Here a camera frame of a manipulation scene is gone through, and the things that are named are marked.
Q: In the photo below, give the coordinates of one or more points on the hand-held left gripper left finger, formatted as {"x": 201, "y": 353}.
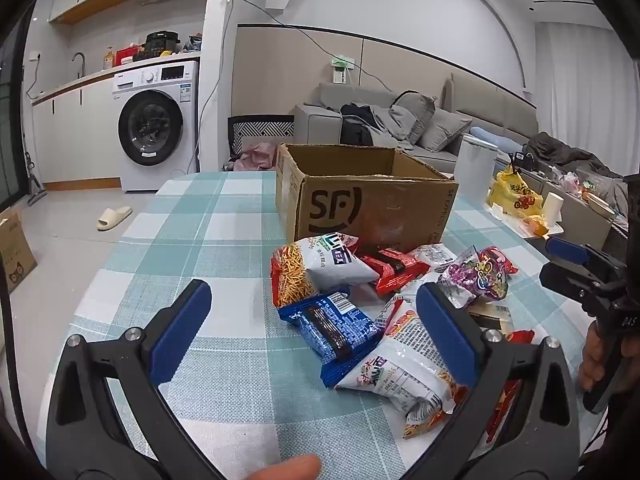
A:
{"x": 182, "y": 325}

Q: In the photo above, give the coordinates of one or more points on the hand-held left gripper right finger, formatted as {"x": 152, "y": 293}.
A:
{"x": 445, "y": 330}

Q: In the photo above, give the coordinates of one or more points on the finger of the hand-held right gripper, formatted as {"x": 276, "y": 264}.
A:
{"x": 565, "y": 250}
{"x": 565, "y": 280}

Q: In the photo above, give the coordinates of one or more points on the brown tan snack packet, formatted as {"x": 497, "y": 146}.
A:
{"x": 492, "y": 317}

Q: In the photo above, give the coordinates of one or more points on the purple candy packet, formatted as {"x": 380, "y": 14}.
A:
{"x": 475, "y": 275}

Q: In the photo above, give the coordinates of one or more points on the white orange noodle snack packet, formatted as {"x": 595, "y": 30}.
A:
{"x": 325, "y": 265}
{"x": 400, "y": 375}

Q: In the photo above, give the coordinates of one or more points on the white red-edged snack packet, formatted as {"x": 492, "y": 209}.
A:
{"x": 435, "y": 257}

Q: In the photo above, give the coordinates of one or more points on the red black snack packet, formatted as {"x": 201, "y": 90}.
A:
{"x": 395, "y": 270}
{"x": 502, "y": 410}

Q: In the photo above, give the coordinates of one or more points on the blue snack packet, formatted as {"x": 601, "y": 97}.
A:
{"x": 332, "y": 330}

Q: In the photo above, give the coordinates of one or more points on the brown cardboard box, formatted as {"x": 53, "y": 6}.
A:
{"x": 370, "y": 205}

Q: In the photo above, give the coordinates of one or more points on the person's right hand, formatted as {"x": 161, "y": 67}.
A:
{"x": 591, "y": 355}

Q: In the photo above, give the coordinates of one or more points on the person's left hand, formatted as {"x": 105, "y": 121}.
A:
{"x": 290, "y": 469}

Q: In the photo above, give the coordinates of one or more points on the white paper roll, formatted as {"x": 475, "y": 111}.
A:
{"x": 553, "y": 207}

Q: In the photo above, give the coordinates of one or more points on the yellow plastic bag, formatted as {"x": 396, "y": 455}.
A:
{"x": 515, "y": 195}

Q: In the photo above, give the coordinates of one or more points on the dark grey blanket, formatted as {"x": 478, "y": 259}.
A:
{"x": 570, "y": 155}

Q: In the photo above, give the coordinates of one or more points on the teal checked tablecloth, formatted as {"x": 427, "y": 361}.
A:
{"x": 210, "y": 230}

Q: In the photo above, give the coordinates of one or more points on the white trash bin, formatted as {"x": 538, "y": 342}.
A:
{"x": 477, "y": 170}

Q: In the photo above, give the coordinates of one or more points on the beige slipper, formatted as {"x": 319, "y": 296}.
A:
{"x": 114, "y": 219}

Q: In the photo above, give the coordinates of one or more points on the light blue pillow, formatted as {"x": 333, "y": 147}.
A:
{"x": 492, "y": 137}

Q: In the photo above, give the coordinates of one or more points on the grey sofa pillow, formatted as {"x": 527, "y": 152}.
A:
{"x": 417, "y": 115}
{"x": 445, "y": 130}

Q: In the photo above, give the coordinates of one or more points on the printed cardboard floor box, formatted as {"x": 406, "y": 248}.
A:
{"x": 15, "y": 255}

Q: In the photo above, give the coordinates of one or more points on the pink cloth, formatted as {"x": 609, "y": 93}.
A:
{"x": 257, "y": 157}

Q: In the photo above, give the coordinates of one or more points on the white washing machine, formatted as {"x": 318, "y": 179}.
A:
{"x": 155, "y": 125}

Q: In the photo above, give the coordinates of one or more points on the stick vacuum cleaner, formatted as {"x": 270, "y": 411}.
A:
{"x": 34, "y": 185}

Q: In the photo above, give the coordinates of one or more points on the black white patterned basket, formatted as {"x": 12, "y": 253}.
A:
{"x": 260, "y": 127}

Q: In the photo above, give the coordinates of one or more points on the white lower kitchen cabinet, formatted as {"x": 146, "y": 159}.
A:
{"x": 80, "y": 130}

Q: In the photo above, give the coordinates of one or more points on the dark clothes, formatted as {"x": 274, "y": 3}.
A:
{"x": 357, "y": 127}

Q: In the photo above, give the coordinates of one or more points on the grey sofa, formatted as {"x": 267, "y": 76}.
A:
{"x": 320, "y": 120}

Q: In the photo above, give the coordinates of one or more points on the dark glass door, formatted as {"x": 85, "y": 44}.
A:
{"x": 10, "y": 125}

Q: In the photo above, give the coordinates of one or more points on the red box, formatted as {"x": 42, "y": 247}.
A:
{"x": 127, "y": 56}

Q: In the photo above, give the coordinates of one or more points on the yellow soap bottle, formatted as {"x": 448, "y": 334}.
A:
{"x": 108, "y": 60}

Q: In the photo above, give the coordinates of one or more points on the black pressure cooker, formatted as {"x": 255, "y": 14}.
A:
{"x": 161, "y": 45}

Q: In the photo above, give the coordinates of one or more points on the kitchen faucet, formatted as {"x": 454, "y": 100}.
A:
{"x": 79, "y": 60}

